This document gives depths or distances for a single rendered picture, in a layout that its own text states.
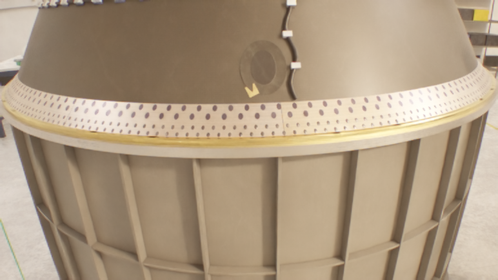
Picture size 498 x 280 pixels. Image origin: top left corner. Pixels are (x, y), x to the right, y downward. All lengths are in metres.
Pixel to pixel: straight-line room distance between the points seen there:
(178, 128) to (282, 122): 0.24
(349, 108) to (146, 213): 0.59
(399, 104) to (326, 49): 0.23
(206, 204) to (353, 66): 0.50
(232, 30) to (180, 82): 0.18
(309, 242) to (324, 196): 0.14
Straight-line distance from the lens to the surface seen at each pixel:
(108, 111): 0.94
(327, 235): 1.01
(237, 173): 0.86
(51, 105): 1.11
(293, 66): 0.85
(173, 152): 0.81
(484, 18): 7.61
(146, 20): 0.96
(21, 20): 7.50
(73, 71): 1.08
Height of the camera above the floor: 1.48
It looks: 23 degrees down
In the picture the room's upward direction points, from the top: 2 degrees counter-clockwise
